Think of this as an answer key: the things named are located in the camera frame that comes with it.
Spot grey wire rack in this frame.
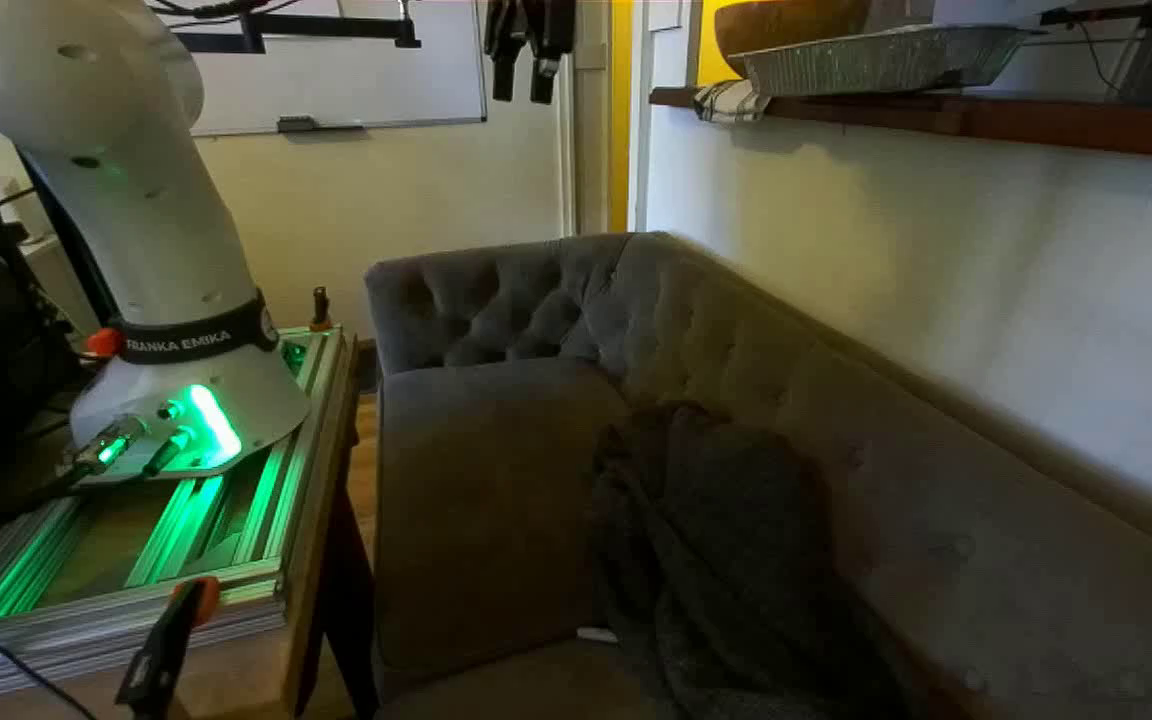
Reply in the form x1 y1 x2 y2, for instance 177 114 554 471
1038 0 1152 109

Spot grey whiteboard eraser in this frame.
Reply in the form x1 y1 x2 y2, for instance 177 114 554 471
277 114 374 140

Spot black overhead mount bar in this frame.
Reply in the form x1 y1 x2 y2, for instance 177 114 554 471
149 0 425 57

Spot grey tufted sofa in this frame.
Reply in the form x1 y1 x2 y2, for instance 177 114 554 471
359 227 1152 720

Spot dark grey blanket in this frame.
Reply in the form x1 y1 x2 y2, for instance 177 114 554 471
582 398 918 720

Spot wooden support table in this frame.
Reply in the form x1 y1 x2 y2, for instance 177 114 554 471
172 331 386 720

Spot small dark clamp knob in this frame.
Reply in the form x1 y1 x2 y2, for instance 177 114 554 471
303 286 337 338

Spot black hanging straps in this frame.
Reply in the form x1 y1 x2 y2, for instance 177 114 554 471
480 0 582 109

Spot black clamp orange handle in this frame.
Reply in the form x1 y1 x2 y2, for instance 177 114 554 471
111 572 225 720

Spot striped folded cloth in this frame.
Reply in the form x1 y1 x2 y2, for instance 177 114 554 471
694 77 778 128

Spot orange round knob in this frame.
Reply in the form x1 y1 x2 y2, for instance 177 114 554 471
79 325 123 365

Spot thin black cable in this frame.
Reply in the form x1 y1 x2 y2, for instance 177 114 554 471
0 614 100 720

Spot white whiteboard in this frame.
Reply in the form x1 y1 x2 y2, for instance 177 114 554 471
180 0 493 140

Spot brown wooden bowl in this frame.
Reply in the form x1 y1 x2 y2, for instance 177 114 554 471
714 0 878 81

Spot yellow door frame strip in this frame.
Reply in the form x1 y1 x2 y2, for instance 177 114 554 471
603 0 639 235

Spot dark wooden shelf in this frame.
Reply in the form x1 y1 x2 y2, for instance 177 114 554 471
644 84 1152 168

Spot aluminium extrusion base frame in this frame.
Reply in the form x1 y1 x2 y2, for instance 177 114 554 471
0 325 359 711

